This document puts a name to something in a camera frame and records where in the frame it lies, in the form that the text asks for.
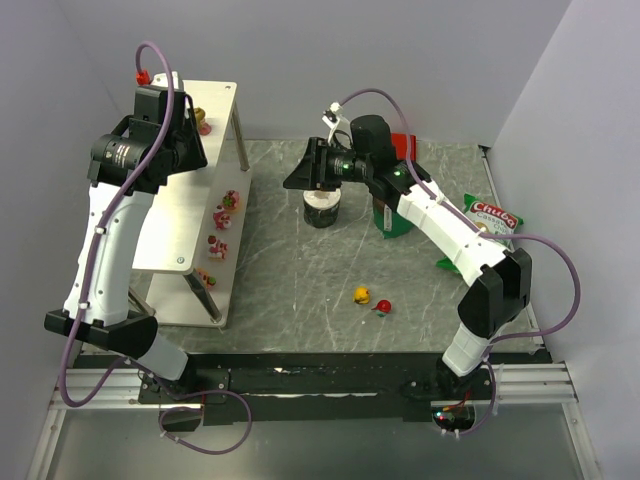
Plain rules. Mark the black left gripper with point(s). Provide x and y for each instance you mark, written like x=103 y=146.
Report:
x=191 y=145

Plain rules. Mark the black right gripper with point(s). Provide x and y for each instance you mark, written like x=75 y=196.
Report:
x=319 y=165

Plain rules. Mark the olive round toy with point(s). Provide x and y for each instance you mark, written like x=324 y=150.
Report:
x=203 y=126

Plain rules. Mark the pink donut toy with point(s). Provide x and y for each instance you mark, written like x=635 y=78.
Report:
x=231 y=201

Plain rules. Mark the strawberry cake toy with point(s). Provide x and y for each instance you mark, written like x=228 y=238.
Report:
x=216 y=249

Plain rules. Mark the yellow pink lion toy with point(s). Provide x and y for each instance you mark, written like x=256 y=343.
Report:
x=207 y=279

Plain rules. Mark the yellow duck toy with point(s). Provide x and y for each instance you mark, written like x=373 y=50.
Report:
x=361 y=295

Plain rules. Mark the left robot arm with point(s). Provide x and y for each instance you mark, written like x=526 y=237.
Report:
x=127 y=169

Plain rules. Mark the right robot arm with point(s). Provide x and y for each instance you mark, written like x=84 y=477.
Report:
x=499 y=280

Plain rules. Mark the white two-tier shelf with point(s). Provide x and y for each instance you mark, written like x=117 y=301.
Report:
x=173 y=240

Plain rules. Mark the black and white tape roll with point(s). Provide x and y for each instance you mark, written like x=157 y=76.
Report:
x=321 y=208

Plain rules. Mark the brown and green cup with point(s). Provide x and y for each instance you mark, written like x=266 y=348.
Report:
x=389 y=223

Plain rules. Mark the red block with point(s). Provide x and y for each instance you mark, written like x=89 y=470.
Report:
x=405 y=147

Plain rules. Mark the green chips bag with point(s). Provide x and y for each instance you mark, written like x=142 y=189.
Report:
x=488 y=217

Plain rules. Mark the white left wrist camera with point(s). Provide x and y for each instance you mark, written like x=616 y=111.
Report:
x=162 y=80

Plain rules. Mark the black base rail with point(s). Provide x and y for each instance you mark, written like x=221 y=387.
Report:
x=317 y=386

